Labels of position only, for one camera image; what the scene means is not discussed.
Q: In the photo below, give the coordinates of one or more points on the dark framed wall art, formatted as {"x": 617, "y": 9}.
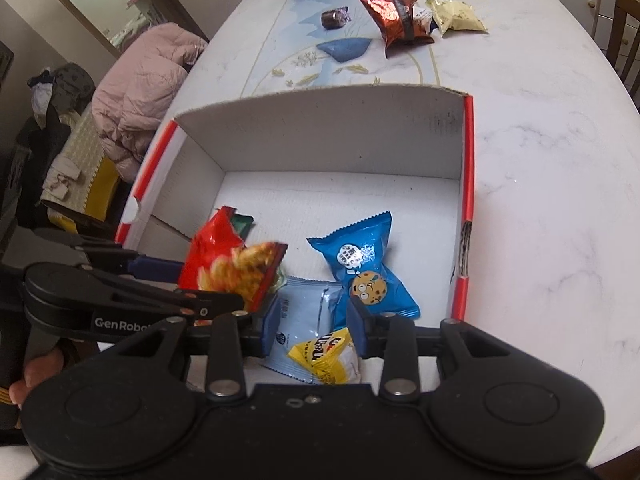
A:
{"x": 4, "y": 62}

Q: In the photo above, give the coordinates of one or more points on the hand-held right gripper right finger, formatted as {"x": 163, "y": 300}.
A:
{"x": 357, "y": 330}

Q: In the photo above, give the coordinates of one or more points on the cream snack packet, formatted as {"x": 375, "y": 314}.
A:
{"x": 457, "y": 17}

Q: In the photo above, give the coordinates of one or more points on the blue cookie packet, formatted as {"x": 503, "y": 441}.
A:
{"x": 360, "y": 260}

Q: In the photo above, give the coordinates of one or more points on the small clear biscuit packet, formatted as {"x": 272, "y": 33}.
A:
{"x": 424, "y": 22}

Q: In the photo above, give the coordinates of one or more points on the red orange snack bag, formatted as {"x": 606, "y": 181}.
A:
{"x": 215, "y": 260}

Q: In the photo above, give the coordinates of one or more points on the brown round candy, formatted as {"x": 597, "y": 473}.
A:
{"x": 332, "y": 17}

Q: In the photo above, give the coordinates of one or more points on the person's left hand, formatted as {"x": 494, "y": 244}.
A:
{"x": 42, "y": 365}

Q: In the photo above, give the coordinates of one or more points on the brown red foil snack bag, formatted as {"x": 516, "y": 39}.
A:
{"x": 395, "y": 17}

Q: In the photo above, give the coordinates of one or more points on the dark clothes pile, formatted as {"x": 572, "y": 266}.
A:
{"x": 62, "y": 87}

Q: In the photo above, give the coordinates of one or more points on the yellow snack packet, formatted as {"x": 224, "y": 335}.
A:
{"x": 320, "y": 355}

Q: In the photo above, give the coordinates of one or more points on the white cardboard box red edges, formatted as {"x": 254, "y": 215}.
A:
{"x": 325, "y": 135}

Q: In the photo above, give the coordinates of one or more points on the brown wooden chair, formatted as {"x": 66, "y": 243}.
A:
{"x": 625, "y": 45}

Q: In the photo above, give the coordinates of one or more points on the pink puffer jacket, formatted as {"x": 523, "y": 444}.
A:
{"x": 145, "y": 95}

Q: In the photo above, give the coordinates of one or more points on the light blue snack packet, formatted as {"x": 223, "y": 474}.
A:
{"x": 305, "y": 310}

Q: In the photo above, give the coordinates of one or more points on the yellow bench cream cushion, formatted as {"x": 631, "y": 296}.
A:
{"x": 85, "y": 170}

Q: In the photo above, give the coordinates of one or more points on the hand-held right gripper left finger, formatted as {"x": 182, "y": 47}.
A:
{"x": 272, "y": 327}

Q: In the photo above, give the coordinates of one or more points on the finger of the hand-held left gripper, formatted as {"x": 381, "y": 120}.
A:
{"x": 155, "y": 270}
{"x": 210, "y": 302}

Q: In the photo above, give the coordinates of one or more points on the dark green snack packet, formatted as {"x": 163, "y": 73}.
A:
{"x": 242, "y": 225}

